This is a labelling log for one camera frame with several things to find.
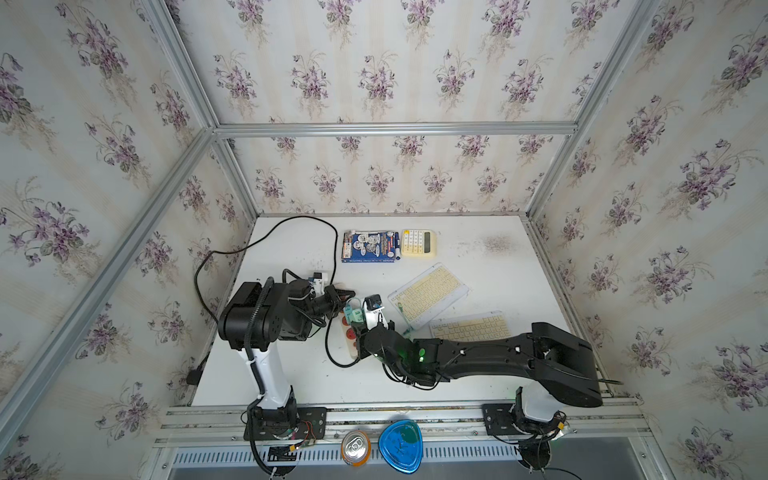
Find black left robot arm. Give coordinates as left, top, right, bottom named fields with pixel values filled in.
left=217, top=277, right=356, bottom=411

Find cream yellow calculator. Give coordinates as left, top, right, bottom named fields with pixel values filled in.
left=400, top=229, right=437, bottom=258

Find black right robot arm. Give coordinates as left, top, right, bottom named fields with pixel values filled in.
left=354, top=322, right=603, bottom=408

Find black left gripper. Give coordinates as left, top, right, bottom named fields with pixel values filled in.
left=304, top=290, right=353, bottom=325

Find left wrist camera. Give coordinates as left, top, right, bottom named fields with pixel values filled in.
left=307, top=271, right=331, bottom=296

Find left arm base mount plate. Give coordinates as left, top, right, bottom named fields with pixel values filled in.
left=243, top=407, right=328, bottom=441

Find cream power strip red sockets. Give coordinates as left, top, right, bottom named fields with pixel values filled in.
left=337, top=314, right=358, bottom=363

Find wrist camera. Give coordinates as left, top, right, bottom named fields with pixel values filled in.
left=307, top=271, right=331, bottom=296
left=363, top=294, right=387, bottom=330

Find blue paperback book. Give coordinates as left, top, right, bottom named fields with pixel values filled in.
left=341, top=230, right=396, bottom=264

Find black power cable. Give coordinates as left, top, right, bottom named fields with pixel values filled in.
left=185, top=214, right=361, bottom=386

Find blue marker pen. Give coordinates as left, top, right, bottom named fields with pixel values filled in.
left=393, top=232, right=401, bottom=261

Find green charger plug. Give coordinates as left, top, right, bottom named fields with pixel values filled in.
left=343, top=297, right=367, bottom=332

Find aluminium front rail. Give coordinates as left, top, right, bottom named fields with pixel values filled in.
left=150, top=398, right=652, bottom=448

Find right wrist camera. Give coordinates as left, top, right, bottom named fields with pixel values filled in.
left=363, top=294, right=387, bottom=330

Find white yellow keyboard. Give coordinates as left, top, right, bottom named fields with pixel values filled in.
left=429, top=311, right=512, bottom=342
left=388, top=263, right=470, bottom=329

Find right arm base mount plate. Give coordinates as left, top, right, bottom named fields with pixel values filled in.
left=481, top=402, right=523, bottom=436

